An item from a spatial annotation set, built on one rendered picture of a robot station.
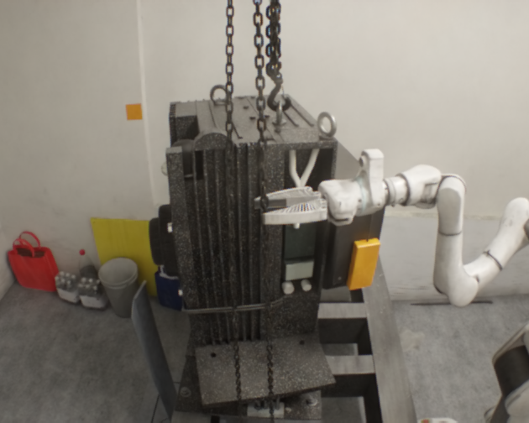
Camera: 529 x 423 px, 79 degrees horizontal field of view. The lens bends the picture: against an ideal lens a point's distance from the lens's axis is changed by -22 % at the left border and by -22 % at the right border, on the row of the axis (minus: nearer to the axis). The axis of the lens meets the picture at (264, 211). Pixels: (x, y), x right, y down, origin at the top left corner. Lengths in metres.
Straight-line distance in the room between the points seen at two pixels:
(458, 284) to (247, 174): 0.60
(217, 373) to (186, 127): 0.79
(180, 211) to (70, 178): 1.74
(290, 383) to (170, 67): 1.71
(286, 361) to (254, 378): 0.13
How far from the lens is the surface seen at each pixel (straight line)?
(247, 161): 0.99
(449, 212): 0.86
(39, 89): 2.58
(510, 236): 1.10
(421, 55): 2.25
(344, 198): 0.74
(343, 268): 1.15
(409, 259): 2.74
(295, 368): 1.32
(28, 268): 3.22
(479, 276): 1.05
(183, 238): 1.07
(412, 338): 2.68
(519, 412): 1.28
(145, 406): 2.33
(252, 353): 1.36
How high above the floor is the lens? 1.97
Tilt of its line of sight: 31 degrees down
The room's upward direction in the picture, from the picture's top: 1 degrees clockwise
